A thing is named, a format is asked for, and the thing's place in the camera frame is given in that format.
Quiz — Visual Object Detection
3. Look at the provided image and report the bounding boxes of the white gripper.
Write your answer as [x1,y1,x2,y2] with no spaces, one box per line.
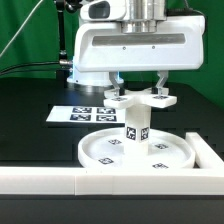
[74,0,205,97]

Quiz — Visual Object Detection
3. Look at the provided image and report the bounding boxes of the white cross-shaped table base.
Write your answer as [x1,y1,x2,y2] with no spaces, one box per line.
[104,89,177,109]

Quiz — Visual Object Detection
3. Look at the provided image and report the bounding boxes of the white round table top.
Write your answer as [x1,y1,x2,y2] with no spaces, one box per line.
[78,128,196,171]

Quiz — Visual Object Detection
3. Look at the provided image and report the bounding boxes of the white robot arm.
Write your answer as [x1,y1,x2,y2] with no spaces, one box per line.
[67,0,205,95]

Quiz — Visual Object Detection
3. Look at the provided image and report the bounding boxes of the white marker sheet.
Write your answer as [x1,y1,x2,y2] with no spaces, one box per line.
[46,106,125,123]

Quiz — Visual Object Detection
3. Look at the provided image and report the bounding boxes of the white L-shaped fence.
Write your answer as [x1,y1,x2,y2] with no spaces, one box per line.
[0,132,224,196]

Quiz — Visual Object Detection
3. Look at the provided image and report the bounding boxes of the black camera stand pole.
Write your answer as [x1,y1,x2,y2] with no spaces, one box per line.
[53,0,82,80]

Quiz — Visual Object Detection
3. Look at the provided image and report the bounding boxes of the black cables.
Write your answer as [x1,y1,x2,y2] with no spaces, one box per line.
[0,61,73,76]

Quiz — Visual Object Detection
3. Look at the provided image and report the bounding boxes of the grey diagonal cable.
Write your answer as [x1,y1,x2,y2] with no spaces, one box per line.
[0,0,44,58]

